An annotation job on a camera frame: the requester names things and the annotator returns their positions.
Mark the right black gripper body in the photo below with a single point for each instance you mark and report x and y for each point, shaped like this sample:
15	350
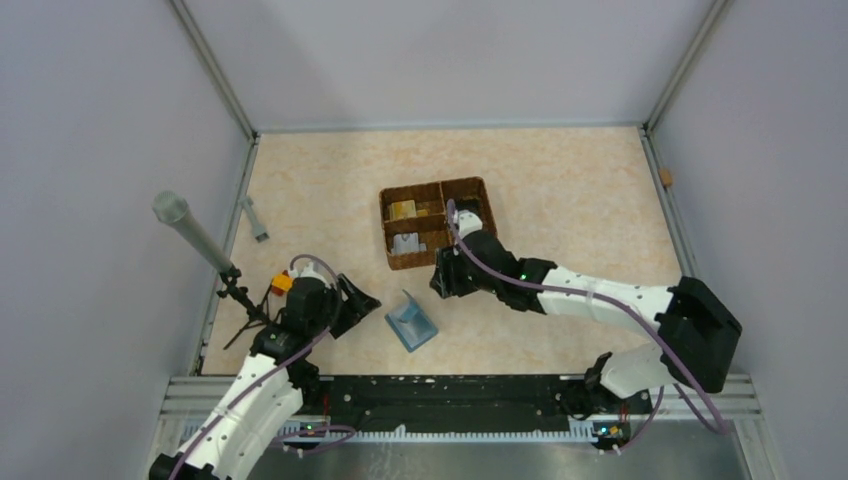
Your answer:
457	276

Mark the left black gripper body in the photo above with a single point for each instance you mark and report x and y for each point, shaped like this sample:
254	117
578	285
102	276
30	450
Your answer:
348	311

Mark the blue leather card holder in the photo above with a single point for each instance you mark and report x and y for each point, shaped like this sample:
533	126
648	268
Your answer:
411	324

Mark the woven wicker tray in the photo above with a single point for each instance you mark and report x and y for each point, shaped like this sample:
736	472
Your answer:
412	243

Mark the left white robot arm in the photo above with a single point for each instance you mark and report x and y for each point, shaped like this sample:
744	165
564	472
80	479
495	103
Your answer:
275	380

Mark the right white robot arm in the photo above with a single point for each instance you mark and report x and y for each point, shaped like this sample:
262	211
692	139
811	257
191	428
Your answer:
692	335

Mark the yellow red toy car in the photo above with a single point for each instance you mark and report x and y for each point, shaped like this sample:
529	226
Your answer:
281	283

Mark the black tube clamp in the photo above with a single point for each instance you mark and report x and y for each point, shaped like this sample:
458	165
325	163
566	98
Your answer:
258	314

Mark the grey metal tube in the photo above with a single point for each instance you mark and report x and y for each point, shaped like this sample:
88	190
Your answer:
173	211

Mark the small tan cork piece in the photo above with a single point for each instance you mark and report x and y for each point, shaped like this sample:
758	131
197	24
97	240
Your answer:
665	176

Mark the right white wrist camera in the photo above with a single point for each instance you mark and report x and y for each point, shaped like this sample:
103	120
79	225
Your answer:
466	222

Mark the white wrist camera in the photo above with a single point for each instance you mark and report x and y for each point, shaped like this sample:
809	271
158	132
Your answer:
466	222
308	270

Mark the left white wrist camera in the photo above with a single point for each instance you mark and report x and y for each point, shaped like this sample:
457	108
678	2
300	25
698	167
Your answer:
308	270

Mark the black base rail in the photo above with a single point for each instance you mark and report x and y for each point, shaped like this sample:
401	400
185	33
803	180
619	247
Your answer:
443	404

